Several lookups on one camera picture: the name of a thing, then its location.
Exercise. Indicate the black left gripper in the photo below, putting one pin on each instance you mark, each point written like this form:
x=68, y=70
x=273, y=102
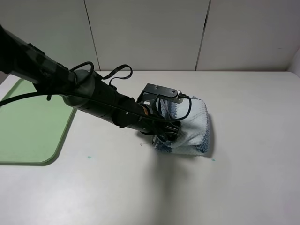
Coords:
x=164, y=131

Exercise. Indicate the blue white striped towel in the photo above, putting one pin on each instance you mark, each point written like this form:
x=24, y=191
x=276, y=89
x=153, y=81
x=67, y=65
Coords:
x=194, y=134

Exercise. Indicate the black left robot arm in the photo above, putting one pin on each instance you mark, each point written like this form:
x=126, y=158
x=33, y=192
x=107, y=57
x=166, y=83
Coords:
x=84, y=90

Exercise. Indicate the green plastic tray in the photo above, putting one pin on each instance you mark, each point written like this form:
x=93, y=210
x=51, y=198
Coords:
x=33, y=130

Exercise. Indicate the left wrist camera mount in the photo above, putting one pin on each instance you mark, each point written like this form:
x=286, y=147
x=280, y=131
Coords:
x=152, y=95

